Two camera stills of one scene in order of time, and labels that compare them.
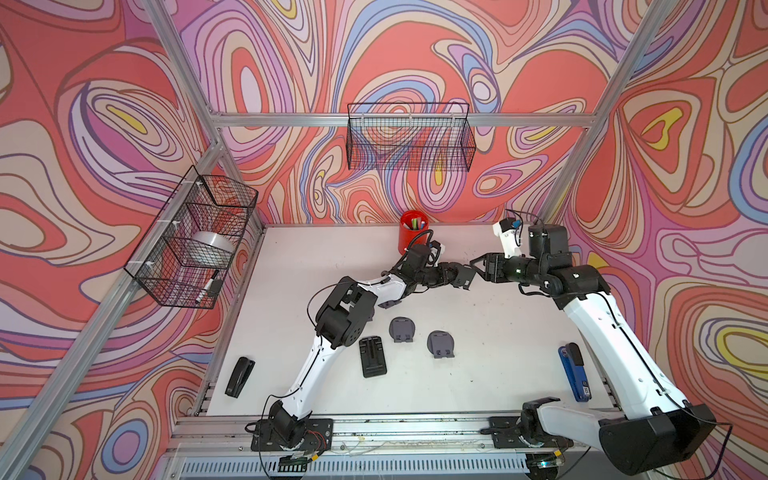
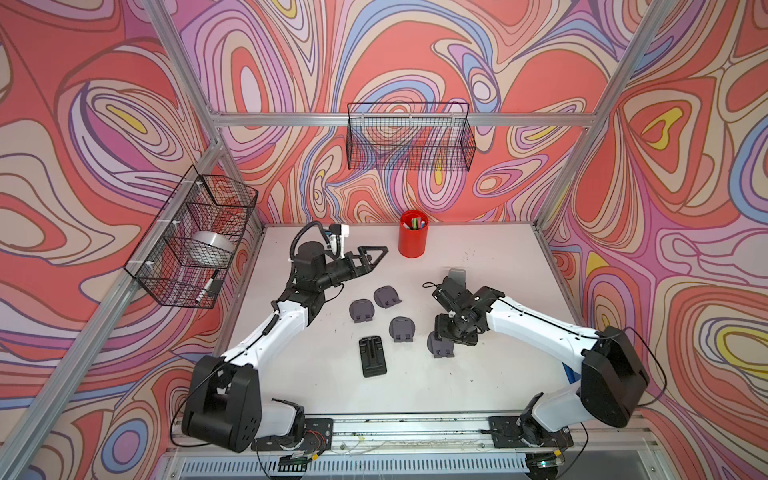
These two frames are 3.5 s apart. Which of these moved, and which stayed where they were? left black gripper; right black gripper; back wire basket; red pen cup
Moved: left black gripper; right black gripper
Stayed: red pen cup; back wire basket
